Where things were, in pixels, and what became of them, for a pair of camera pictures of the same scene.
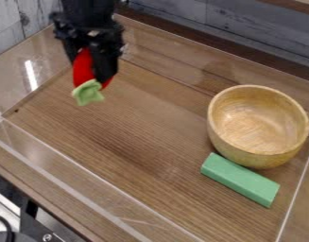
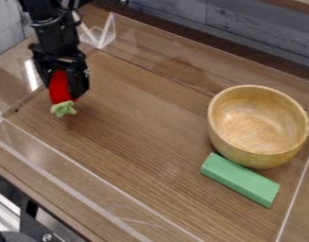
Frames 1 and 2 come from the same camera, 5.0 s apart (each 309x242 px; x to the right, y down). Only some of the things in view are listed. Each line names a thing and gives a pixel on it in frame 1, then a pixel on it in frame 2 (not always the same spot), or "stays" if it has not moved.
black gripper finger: x=106 y=59 to x=79 y=80
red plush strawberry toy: x=88 y=90 to x=60 y=94
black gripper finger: x=74 y=45 to x=44 y=68
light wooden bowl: x=258 y=125 stays
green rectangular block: x=243 y=180 stays
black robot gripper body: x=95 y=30 to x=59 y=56
